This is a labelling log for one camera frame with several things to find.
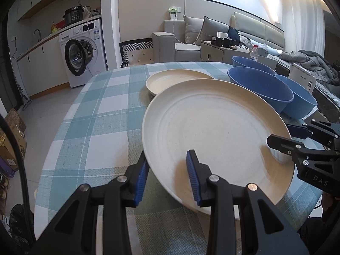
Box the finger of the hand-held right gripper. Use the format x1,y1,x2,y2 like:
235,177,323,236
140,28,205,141
267,135,311,165
285,119,340,150

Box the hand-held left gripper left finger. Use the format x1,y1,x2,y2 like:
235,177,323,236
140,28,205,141
34,150,150,255

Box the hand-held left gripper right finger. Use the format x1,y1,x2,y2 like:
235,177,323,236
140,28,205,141
186,149,310,255

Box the blue bowl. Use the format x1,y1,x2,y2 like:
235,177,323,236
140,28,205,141
228,66,294,113
232,56,277,76
275,74,318,119

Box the large cream plate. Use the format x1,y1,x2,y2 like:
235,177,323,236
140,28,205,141
142,79,296,215

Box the white electric kettle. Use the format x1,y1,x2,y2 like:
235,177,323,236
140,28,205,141
288,63,316,94

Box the grey blanket on bed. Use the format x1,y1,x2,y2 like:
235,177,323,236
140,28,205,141
279,50,340,87

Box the teal checked tablecloth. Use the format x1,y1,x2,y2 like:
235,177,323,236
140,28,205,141
33,62,323,255

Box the small cream plate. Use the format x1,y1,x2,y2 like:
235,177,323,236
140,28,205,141
146,69,215,97

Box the white curtain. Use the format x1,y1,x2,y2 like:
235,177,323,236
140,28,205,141
282,0,326,56

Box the beige bed headboard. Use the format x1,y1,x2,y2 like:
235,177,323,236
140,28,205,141
231,12,286,54

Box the grey bedside cabinet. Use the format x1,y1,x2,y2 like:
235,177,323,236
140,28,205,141
200,40,269,65

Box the dark blue garment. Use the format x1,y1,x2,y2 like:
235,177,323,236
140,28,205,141
228,27,241,43

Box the black tray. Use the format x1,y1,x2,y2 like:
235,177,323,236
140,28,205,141
212,37,236,48

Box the black and white rug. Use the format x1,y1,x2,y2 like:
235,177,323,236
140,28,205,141
119,39,154,68

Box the grey sofa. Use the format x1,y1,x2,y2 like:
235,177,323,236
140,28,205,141
152,20,202,64

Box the grey cushion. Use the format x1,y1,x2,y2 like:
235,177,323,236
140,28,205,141
194,16,230,46
183,15,205,45

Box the cardboard box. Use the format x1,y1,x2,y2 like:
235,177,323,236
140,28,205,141
0,108,27,170

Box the kitchen base cabinets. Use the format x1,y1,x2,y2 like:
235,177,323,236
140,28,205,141
16,36,71,97

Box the white washing machine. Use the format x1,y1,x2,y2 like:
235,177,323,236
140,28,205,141
58,19,108,88

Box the black pressure cooker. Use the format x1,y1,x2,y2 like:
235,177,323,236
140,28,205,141
64,6,85,27

